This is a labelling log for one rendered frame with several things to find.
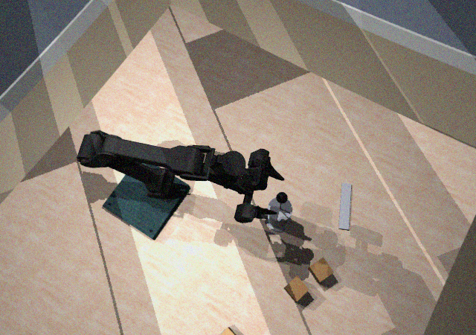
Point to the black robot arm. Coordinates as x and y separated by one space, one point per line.
99 149

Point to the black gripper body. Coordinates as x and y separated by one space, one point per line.
245 211

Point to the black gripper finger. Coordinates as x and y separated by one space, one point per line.
272 172
260 210

